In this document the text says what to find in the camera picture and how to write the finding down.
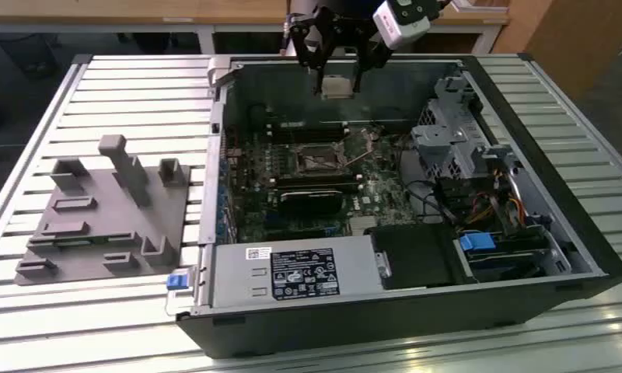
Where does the grey parts rack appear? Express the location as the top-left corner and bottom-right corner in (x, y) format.
(11, 134), (192, 288)

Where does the green motherboard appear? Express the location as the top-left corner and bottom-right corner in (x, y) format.
(220, 116), (433, 244)

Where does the wooden cabinet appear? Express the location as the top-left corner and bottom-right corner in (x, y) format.
(489, 0), (622, 103)

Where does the blue disk carrier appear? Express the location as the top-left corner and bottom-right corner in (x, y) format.
(457, 232), (497, 253)

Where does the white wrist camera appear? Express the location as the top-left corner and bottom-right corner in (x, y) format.
(371, 0), (432, 51)

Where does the black PC case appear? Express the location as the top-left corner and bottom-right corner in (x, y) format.
(173, 53), (622, 361)

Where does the grey metal drive cage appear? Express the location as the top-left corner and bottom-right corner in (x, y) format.
(408, 75), (519, 180)

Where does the black graphics card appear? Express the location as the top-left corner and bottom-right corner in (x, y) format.
(276, 188), (345, 218)

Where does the silver topped CPU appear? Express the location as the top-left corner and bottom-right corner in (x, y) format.
(321, 75), (354, 100)

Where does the small silver heatsink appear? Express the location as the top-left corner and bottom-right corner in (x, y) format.
(349, 217), (379, 234)

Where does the metal CPU socket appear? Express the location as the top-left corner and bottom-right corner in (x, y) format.
(288, 142), (345, 176)

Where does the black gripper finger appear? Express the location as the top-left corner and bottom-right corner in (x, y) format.
(288, 12), (336, 97)
(350, 18), (393, 95)

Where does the grey power supply unit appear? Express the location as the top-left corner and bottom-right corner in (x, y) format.
(206, 235), (392, 310)

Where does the wooden desk with white frame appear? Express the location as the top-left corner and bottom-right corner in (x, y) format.
(0, 0), (512, 55)

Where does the yellow power wire bundle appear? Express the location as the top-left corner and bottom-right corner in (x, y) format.
(465, 193), (499, 226)

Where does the orange power wire bundle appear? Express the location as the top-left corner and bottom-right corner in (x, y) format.
(508, 196), (528, 230)

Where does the black drive bay cover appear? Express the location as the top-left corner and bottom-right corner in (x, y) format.
(365, 223), (471, 291)

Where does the metal wire locking lever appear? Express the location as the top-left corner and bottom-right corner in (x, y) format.
(345, 145), (373, 168)

